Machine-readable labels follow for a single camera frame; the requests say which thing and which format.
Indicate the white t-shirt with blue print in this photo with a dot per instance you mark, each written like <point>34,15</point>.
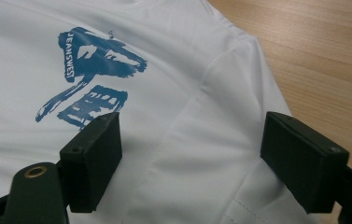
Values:
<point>180,140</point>

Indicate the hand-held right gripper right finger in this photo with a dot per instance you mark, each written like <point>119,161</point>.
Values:
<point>301,165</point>

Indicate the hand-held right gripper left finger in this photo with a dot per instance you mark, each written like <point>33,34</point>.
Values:
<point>92,161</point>

